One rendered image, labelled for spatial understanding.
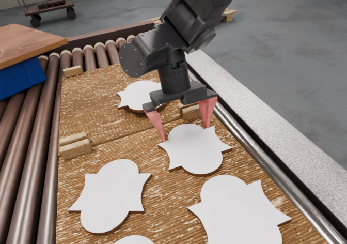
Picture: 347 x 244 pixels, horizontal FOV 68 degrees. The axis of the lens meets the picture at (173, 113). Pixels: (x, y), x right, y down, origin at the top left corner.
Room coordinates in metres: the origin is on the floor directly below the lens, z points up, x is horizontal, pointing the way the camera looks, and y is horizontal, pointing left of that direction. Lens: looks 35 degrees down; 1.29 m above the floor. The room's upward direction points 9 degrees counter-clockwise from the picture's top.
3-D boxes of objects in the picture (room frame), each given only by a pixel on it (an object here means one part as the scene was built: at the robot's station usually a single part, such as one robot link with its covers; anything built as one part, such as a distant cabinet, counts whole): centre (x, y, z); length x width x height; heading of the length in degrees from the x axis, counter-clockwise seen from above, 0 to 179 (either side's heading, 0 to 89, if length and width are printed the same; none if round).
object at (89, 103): (0.66, 0.14, 0.93); 0.41 x 0.35 x 0.02; 14
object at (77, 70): (0.81, 0.31, 0.95); 0.06 x 0.02 x 0.03; 104
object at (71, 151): (0.41, 0.21, 0.95); 0.06 x 0.02 x 0.03; 104
